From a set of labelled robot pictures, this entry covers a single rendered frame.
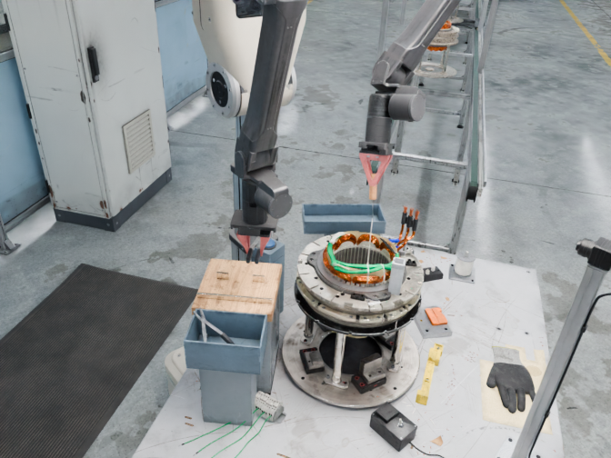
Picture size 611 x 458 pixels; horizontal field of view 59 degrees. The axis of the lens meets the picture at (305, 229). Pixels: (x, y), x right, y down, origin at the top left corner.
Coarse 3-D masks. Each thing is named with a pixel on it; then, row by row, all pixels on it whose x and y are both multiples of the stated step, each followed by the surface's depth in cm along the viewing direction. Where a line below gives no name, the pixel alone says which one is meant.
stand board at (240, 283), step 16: (208, 272) 137; (224, 272) 137; (240, 272) 137; (256, 272) 138; (272, 272) 138; (208, 288) 131; (224, 288) 132; (240, 288) 132; (256, 288) 132; (272, 288) 132; (208, 304) 126; (224, 304) 126; (240, 304) 127; (256, 304) 127; (272, 304) 127
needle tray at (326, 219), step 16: (304, 208) 169; (320, 208) 169; (336, 208) 170; (352, 208) 170; (368, 208) 170; (304, 224) 160; (320, 224) 160; (336, 224) 161; (352, 224) 161; (368, 224) 161; (384, 224) 162
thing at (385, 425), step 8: (384, 408) 131; (392, 408) 131; (376, 416) 130; (384, 416) 129; (392, 416) 129; (400, 416) 131; (376, 424) 130; (384, 424) 128; (392, 424) 128; (408, 424) 129; (376, 432) 132; (384, 432) 129; (392, 432) 127; (400, 432) 127; (408, 432) 127; (392, 440) 128; (400, 440) 125; (408, 440) 128; (400, 448) 127
